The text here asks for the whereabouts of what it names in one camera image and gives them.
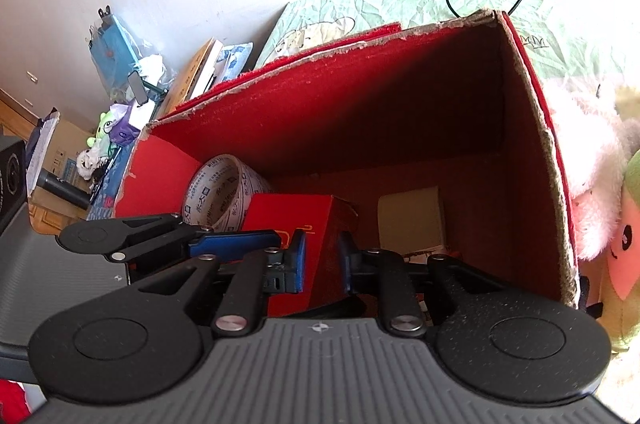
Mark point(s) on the green plush toy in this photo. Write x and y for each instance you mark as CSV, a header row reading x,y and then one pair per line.
x,y
104,129

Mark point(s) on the stack of flat brown books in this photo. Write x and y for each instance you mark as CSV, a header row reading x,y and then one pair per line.
x,y
192,76

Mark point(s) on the cardboard box with papers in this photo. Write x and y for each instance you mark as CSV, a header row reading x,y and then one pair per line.
x,y
47,139

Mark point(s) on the white plush toy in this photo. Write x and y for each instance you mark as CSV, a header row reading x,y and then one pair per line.
x,y
89,163

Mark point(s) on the large red cardboard box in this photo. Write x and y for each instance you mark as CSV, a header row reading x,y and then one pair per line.
x,y
375,114

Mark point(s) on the blue patterned table cloth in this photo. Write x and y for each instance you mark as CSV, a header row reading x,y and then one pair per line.
x,y
107,189

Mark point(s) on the grey phone on stand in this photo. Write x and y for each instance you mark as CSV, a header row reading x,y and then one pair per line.
x,y
138,87

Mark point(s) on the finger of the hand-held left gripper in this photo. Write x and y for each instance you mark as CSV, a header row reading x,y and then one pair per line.
x,y
150,234
235,244

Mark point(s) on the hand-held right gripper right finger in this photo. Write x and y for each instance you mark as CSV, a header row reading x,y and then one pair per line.
x,y
344,264

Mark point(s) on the blue white packet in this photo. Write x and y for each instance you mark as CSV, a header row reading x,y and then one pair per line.
x,y
234,60

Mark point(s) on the black cylinder bottle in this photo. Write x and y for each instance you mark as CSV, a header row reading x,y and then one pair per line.
x,y
62,189

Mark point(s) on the clear printed tape roll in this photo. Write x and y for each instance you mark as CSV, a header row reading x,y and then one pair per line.
x,y
220,189

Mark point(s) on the red cloth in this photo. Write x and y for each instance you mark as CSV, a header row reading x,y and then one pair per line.
x,y
12,401

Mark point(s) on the beige card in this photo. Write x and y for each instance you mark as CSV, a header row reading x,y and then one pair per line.
x,y
410,216

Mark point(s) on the pink plush toy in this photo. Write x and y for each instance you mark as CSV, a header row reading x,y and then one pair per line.
x,y
585,164

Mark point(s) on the blue gift bag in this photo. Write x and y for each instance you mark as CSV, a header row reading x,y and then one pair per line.
x,y
112,46

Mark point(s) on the purple tissue box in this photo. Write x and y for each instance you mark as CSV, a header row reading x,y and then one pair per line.
x,y
127,121

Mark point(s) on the yellow peach plush toy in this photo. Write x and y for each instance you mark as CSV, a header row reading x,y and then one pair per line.
x,y
625,254

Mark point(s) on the small red carton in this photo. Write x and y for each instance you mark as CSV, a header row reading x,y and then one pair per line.
x,y
320,224

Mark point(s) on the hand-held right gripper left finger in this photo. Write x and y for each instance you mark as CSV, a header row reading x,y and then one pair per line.
x,y
299,261

